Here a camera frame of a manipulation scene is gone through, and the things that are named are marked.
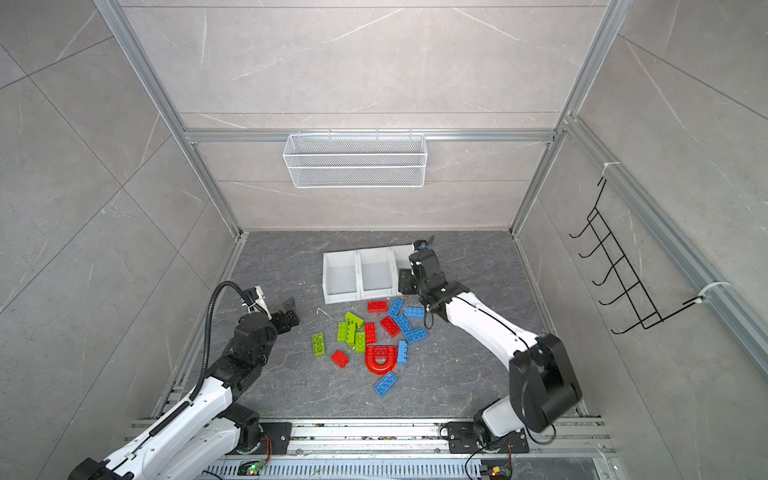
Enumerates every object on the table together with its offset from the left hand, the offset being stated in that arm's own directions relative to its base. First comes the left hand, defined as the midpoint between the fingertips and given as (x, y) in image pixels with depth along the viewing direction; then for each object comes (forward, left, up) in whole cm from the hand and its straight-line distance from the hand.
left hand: (278, 297), depth 81 cm
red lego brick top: (+4, -27, -14) cm, 31 cm away
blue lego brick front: (-19, -29, -17) cm, 39 cm away
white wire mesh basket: (+46, -21, +14) cm, 52 cm away
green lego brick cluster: (-5, -19, -13) cm, 24 cm away
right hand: (+8, -37, 0) cm, 38 cm away
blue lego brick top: (+4, -33, -15) cm, 37 cm away
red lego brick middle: (-5, -25, -14) cm, 30 cm away
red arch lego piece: (-13, -28, -15) cm, 35 cm away
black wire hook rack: (-14, -86, +15) cm, 89 cm away
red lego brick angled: (-3, -31, -15) cm, 35 cm away
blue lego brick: (+2, -39, -15) cm, 42 cm away
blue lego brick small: (-12, -35, -14) cm, 39 cm away
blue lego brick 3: (-6, -39, -15) cm, 43 cm away
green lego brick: (-8, -9, -15) cm, 19 cm away
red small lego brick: (-12, -16, -15) cm, 25 cm away
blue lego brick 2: (-2, -36, -14) cm, 38 cm away
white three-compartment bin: (+14, -21, -9) cm, 27 cm away
